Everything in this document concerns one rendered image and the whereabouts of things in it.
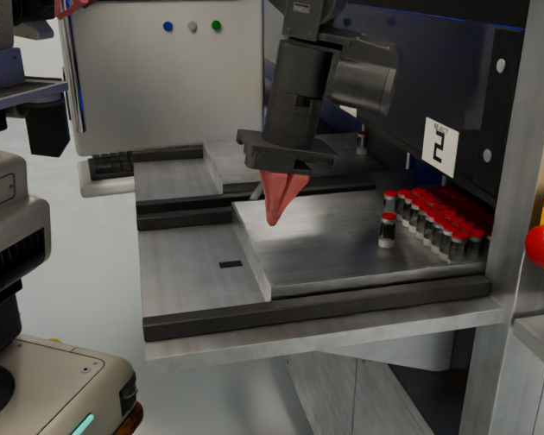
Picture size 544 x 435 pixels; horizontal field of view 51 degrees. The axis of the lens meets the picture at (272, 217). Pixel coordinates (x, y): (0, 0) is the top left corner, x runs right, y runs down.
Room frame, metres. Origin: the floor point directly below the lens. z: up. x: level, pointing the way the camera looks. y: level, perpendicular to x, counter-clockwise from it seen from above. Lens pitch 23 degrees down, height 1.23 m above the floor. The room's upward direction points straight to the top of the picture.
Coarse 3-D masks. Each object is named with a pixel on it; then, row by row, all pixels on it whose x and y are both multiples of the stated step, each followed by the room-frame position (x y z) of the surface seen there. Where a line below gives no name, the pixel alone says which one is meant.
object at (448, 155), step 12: (432, 120) 0.76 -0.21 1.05; (432, 132) 0.76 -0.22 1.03; (444, 132) 0.73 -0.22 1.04; (456, 132) 0.70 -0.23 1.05; (432, 144) 0.75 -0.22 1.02; (444, 144) 0.72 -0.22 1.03; (456, 144) 0.70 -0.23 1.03; (432, 156) 0.75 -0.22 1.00; (444, 156) 0.72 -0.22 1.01; (444, 168) 0.72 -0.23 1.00
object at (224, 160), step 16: (208, 144) 1.13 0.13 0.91; (224, 144) 1.14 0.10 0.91; (336, 144) 1.20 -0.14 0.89; (352, 144) 1.20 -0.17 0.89; (208, 160) 1.05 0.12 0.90; (224, 160) 1.12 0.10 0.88; (240, 160) 1.12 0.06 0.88; (352, 160) 1.12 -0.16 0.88; (368, 160) 1.12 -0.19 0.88; (224, 176) 1.01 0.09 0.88; (240, 176) 1.01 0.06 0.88; (256, 176) 1.01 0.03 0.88; (320, 176) 0.92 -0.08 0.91; (336, 176) 0.93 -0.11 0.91; (352, 176) 0.93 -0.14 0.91; (368, 176) 0.94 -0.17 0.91; (384, 176) 0.95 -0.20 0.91; (400, 176) 0.95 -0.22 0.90; (224, 192) 0.88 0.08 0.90
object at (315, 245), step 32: (352, 192) 0.84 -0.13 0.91; (256, 224) 0.79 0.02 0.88; (288, 224) 0.79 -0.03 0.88; (320, 224) 0.79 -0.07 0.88; (352, 224) 0.79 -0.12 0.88; (256, 256) 0.62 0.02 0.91; (288, 256) 0.69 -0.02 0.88; (320, 256) 0.69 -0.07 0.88; (352, 256) 0.69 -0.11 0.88; (384, 256) 0.69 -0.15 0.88; (416, 256) 0.69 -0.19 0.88; (288, 288) 0.55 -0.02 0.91; (320, 288) 0.56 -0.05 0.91; (352, 288) 0.57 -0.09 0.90
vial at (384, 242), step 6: (384, 222) 0.71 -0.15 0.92; (390, 222) 0.71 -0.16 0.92; (384, 228) 0.71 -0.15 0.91; (390, 228) 0.71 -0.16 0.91; (384, 234) 0.71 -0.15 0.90; (390, 234) 0.71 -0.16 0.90; (384, 240) 0.71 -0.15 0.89; (390, 240) 0.71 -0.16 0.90; (384, 246) 0.71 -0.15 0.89; (390, 246) 0.71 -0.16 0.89
